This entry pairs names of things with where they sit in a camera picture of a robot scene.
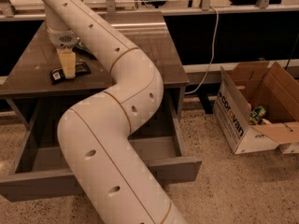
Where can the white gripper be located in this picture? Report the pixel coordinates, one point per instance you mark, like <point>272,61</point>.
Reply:
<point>63,39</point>

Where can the black rxbar chocolate wrapper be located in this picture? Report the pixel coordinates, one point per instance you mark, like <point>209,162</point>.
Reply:
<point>58,76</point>

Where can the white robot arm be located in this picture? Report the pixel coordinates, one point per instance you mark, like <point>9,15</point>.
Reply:
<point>93,133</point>

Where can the grey cabinet with glossy top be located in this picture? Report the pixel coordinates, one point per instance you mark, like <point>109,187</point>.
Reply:
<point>149,53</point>

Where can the open grey top drawer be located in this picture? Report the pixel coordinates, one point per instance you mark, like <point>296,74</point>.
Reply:
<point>40,169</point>

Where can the green soda can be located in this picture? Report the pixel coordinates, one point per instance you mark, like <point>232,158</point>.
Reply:
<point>80,45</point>

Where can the corovan cardboard box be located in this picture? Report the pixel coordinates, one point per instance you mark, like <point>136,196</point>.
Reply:
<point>252,84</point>

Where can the green snack bag in box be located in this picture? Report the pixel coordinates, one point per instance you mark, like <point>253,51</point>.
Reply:
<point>257,114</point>

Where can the metal railing frame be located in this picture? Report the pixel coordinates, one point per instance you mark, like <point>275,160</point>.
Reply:
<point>187,0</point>

